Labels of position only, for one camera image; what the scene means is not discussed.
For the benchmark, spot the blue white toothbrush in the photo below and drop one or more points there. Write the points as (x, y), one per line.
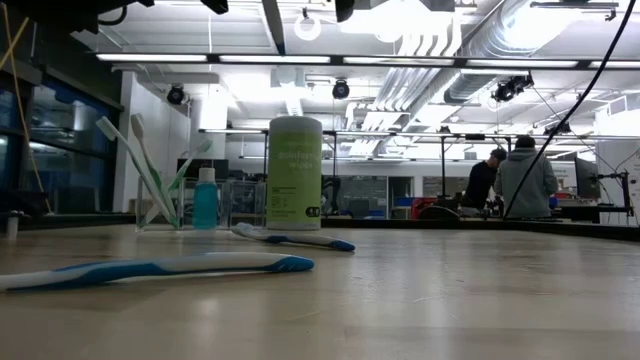
(200, 262)
(310, 240)

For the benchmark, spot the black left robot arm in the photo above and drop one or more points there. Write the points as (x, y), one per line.
(60, 12)

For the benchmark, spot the black background robot arm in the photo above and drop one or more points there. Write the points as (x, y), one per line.
(340, 184)

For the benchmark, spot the long ceiling light strip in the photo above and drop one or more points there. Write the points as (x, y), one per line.
(145, 57)

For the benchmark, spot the white round ceiling lamp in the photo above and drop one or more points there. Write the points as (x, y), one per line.
(307, 27)

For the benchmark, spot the black ceiling spotlight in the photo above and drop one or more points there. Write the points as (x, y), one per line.
(341, 89)
(176, 94)

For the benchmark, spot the black computer monitor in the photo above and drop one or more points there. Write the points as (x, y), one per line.
(187, 169)

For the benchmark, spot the clear plastic organizer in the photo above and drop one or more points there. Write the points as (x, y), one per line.
(240, 200)

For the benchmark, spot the blue mouthwash bottle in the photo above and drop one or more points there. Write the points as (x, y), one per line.
(205, 205)

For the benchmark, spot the green wipes canister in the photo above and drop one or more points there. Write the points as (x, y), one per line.
(295, 190)

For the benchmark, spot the red storage box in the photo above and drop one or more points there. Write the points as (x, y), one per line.
(422, 207)

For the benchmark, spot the small grey cylinder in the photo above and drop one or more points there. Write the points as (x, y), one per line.
(14, 225)

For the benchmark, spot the person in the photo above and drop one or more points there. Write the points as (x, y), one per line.
(525, 180)
(480, 185)

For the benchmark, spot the dark desk monitor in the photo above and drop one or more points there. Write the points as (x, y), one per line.
(586, 180)

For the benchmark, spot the silver ventilation duct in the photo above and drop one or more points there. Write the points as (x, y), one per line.
(480, 75)

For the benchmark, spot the black aluminium table frame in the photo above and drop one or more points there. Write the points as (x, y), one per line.
(400, 223)

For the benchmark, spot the black ceiling camera cluster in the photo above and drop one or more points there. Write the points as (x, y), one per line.
(512, 87)

